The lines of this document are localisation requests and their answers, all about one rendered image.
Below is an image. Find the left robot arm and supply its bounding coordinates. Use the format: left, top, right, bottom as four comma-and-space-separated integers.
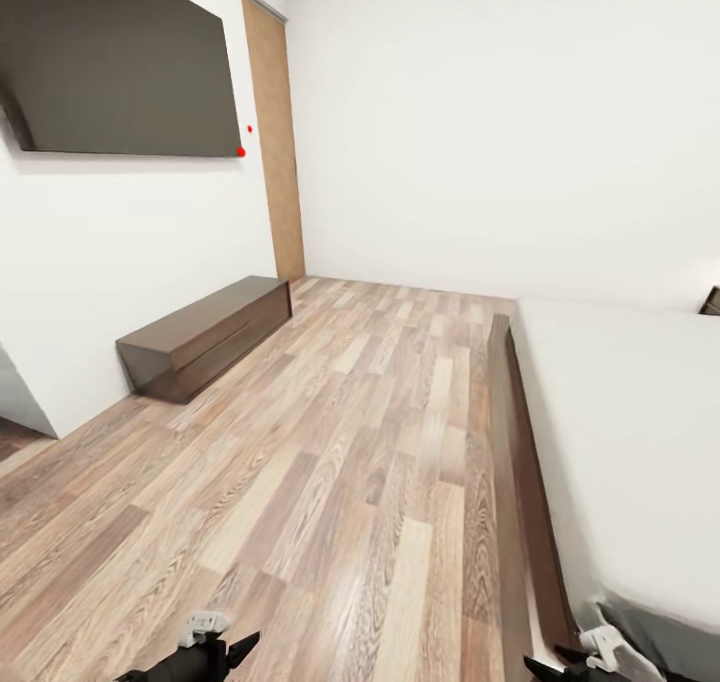
112, 610, 261, 682

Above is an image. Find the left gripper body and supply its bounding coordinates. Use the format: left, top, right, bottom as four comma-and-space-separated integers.
159, 639, 227, 682

